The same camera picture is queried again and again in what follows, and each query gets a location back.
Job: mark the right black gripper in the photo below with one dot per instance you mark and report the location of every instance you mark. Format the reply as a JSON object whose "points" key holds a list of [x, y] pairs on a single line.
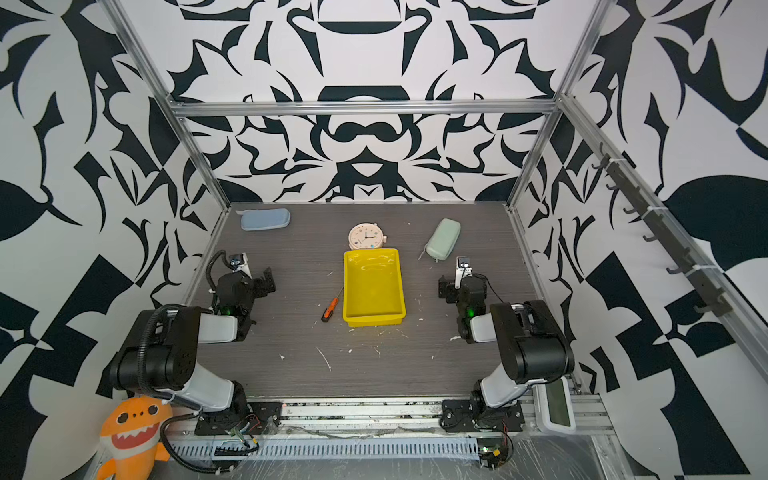
{"points": [[450, 288]]}

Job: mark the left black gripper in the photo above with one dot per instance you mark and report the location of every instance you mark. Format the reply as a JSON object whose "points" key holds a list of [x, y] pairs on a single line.
{"points": [[260, 284]]}

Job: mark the orange handled screwdriver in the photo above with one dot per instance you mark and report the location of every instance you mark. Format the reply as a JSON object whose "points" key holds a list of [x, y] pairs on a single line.
{"points": [[331, 308]]}

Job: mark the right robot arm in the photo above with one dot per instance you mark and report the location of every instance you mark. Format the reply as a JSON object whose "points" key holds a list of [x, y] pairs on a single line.
{"points": [[532, 347]]}

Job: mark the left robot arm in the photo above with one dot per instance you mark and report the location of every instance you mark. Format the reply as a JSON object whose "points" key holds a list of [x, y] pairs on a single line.
{"points": [[159, 357]]}

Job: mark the yellow plastic bin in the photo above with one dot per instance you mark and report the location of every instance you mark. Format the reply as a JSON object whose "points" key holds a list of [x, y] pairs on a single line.
{"points": [[373, 292]]}

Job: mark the green zip case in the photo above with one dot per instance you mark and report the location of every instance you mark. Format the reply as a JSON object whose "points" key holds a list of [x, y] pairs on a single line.
{"points": [[443, 240]]}

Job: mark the blue zip case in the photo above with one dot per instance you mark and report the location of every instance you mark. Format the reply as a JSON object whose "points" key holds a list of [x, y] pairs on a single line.
{"points": [[264, 220]]}

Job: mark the pink round clock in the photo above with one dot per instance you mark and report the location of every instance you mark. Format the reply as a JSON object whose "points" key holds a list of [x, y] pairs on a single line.
{"points": [[366, 236]]}

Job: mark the white control box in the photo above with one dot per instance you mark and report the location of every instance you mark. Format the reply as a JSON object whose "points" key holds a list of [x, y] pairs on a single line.
{"points": [[553, 408]]}

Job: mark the orange shark plush toy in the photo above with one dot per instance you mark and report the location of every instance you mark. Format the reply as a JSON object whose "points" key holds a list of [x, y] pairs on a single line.
{"points": [[131, 434]]}

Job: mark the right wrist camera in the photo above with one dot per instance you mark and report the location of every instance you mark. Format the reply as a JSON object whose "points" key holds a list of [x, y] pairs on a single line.
{"points": [[463, 269]]}

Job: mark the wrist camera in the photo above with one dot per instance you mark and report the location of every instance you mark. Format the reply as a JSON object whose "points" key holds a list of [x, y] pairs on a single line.
{"points": [[238, 261], [463, 269]]}

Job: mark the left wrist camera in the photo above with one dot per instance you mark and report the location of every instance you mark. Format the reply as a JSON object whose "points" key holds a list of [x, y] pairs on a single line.
{"points": [[238, 261]]}

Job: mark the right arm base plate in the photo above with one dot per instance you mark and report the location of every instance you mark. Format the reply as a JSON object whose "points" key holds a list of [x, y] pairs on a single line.
{"points": [[464, 415]]}

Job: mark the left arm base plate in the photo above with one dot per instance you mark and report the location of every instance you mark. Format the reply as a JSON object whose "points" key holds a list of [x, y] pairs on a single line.
{"points": [[254, 419]]}

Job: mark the white cable duct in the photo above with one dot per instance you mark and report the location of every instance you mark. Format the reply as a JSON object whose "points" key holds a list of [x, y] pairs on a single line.
{"points": [[458, 448]]}

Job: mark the aluminium frame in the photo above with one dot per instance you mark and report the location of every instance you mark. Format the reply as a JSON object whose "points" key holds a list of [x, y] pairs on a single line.
{"points": [[743, 323]]}

